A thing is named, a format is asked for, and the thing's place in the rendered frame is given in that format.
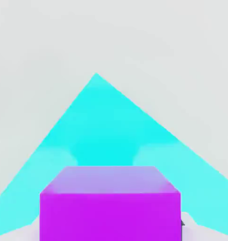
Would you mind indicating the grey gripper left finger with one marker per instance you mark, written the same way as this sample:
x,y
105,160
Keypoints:
x,y
21,234

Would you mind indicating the small purple cube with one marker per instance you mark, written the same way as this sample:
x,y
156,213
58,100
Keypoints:
x,y
110,216

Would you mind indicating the large cyan box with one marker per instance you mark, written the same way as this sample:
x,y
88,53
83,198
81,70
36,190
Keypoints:
x,y
106,128

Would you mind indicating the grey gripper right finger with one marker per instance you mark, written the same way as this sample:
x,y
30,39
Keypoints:
x,y
196,232

